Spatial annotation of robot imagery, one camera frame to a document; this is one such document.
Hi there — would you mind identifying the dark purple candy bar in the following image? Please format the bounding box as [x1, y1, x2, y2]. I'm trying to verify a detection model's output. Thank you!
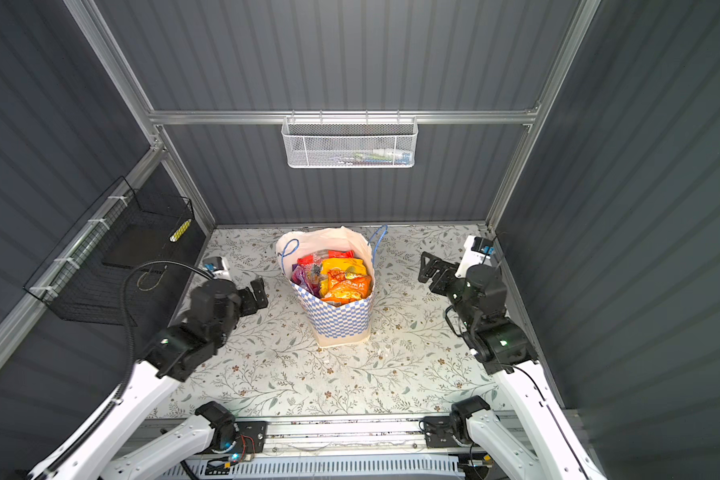
[291, 264, 321, 298]

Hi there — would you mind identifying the red fruit gummy bag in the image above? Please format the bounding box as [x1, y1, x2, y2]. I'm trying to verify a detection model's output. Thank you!
[297, 249, 355, 266]

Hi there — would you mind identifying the white blue checkered paper bag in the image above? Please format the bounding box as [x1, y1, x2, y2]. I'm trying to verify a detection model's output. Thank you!
[275, 225, 388, 348]

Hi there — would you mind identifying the orange chips bag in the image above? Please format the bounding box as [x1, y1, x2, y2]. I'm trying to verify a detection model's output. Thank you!
[321, 272, 372, 306]

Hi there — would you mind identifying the yellow gummy bag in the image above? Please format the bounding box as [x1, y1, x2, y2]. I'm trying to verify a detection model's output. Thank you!
[320, 257, 367, 278]

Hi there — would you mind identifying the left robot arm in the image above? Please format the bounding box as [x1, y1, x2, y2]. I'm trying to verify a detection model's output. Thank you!
[27, 278, 268, 479]

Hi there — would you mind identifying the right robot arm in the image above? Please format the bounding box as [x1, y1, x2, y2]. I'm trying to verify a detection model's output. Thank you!
[418, 250, 604, 479]

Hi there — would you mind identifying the yellow green marker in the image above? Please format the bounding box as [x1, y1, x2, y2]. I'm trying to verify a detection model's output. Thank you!
[169, 219, 193, 243]

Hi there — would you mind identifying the white vented cover strip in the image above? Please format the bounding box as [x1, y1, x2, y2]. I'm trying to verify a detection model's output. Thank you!
[197, 454, 466, 479]

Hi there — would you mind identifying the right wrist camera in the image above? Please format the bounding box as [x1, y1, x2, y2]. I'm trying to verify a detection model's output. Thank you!
[455, 235, 498, 278]

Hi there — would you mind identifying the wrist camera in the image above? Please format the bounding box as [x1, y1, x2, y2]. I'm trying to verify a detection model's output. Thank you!
[201, 256, 232, 281]
[455, 235, 498, 278]

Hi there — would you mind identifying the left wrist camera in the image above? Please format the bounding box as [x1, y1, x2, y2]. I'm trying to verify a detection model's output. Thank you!
[201, 256, 232, 281]

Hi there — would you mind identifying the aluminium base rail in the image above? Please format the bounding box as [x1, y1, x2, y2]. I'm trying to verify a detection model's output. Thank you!
[134, 410, 589, 460]

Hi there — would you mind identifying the black wire basket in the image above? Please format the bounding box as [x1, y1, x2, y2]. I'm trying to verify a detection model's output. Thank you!
[24, 170, 206, 329]

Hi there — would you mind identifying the black corrugated cable conduit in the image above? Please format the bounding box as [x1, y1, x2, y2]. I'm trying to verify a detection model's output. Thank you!
[47, 259, 217, 475]

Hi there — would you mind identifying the white wire mesh basket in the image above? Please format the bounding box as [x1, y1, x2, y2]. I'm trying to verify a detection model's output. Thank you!
[281, 119, 419, 169]

